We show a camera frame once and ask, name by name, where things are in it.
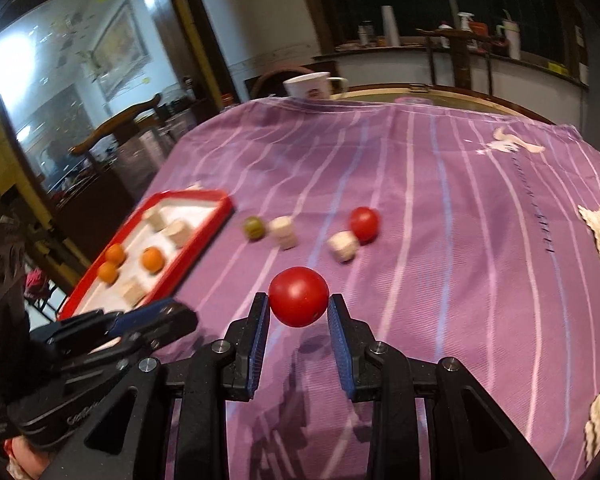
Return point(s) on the white cartoon print mug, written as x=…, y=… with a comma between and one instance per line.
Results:
x=310, y=85

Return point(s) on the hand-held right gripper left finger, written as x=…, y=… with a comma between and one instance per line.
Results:
x=255, y=345

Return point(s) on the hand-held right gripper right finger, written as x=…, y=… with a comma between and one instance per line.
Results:
x=341, y=345

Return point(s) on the white spray bottle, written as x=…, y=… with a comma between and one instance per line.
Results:
x=466, y=27

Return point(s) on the yellow flat item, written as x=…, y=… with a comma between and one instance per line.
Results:
x=555, y=66

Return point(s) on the white paper roll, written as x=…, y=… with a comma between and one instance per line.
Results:
x=390, y=25

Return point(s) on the white tumbler with straw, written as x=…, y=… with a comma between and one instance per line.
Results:
x=512, y=37

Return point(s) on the orange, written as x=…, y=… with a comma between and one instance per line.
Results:
x=152, y=259
x=107, y=272
x=115, y=254

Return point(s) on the green grape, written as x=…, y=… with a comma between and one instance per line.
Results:
x=254, y=228

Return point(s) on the wooden chair with curved backrest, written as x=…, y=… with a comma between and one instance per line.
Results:
x=115, y=127

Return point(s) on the pink cloth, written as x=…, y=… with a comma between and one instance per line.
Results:
x=35, y=282

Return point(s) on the small dark cap bottle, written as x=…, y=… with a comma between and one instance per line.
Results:
x=365, y=34

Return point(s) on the purple striped cloth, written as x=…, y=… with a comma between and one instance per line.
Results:
x=430, y=260

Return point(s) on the red tomato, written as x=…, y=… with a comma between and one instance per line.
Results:
x=298, y=302
x=364, y=223

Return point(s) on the wooden chair back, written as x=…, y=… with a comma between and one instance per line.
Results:
x=460, y=60

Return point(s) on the small red item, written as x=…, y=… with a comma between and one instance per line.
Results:
x=225, y=101

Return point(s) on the peeled sugarcane piece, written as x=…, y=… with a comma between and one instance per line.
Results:
x=177, y=232
x=132, y=290
x=155, y=219
x=343, y=246
x=285, y=231

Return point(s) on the person's left hand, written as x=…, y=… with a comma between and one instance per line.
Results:
x=22, y=460

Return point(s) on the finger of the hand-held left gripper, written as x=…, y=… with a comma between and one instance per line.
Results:
x=175, y=322
x=145, y=312

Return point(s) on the red tray with white inside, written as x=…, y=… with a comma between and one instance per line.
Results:
x=195, y=207

